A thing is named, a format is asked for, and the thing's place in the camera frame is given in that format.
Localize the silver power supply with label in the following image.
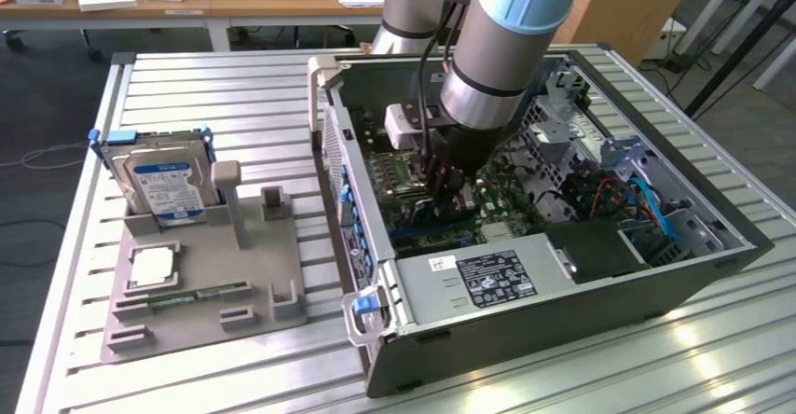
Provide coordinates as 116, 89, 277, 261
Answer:
394, 232, 582, 326

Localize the white floor cable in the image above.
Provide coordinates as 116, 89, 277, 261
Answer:
0, 145, 89, 171

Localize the green RAM stick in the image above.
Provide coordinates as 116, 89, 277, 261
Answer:
146, 287, 242, 305

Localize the silver CPU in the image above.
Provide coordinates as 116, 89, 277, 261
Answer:
128, 247, 178, 289

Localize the green motherboard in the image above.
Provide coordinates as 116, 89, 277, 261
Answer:
350, 108, 542, 257

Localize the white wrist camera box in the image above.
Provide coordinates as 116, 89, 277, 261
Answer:
382, 102, 450, 152

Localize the black plastic cover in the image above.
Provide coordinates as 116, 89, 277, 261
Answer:
546, 220, 653, 285

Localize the open black PC case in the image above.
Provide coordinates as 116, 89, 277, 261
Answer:
308, 48, 776, 399

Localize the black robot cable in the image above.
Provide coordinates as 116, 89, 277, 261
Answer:
416, 0, 469, 164

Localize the hard disk in blue carrier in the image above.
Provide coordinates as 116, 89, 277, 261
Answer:
88, 124, 216, 228

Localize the black slanted pole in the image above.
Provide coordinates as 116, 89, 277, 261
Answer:
682, 0, 796, 117

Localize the red wire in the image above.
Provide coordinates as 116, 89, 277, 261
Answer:
589, 179, 624, 217

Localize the metal disk bay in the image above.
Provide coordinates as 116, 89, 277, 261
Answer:
596, 136, 730, 267

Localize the wooden desk white frame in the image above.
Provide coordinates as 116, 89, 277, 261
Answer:
0, 0, 388, 54

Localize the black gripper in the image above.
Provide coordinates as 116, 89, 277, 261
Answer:
426, 124, 509, 182

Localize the blue wire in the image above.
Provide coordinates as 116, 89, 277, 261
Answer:
625, 175, 680, 250

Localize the wooden cabinet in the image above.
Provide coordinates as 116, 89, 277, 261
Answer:
549, 0, 701, 65

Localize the white table frame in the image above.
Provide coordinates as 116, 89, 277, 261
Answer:
674, 0, 796, 91

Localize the CPU socket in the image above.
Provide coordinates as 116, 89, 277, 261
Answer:
402, 151, 434, 186

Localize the grey plastic parts rack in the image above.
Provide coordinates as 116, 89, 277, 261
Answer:
98, 159, 309, 366

